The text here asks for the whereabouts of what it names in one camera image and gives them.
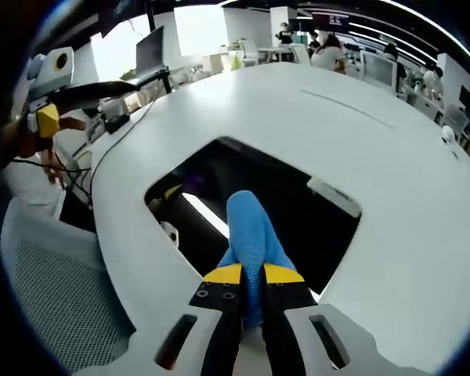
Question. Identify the black tablet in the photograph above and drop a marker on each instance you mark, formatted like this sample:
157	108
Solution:
297	235

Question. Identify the small white round object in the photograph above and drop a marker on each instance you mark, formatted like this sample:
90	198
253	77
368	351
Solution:
449	134

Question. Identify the blue cleaning cloth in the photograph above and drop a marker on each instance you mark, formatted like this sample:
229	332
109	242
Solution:
246	223

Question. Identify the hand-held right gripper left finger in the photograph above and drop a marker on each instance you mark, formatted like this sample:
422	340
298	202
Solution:
223	333

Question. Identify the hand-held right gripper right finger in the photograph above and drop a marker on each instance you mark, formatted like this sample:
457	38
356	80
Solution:
282	333

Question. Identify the white mesh office chair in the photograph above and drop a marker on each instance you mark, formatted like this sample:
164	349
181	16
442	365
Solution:
62	282

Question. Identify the purple wall screen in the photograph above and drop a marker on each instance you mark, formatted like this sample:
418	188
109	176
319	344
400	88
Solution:
331	20

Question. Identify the black power adapter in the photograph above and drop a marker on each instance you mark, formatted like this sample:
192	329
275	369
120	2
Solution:
115	123

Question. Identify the person's left hand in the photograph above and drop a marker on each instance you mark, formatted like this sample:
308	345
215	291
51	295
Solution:
23	143

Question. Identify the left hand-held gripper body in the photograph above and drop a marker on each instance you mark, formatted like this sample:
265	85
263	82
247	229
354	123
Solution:
51	78

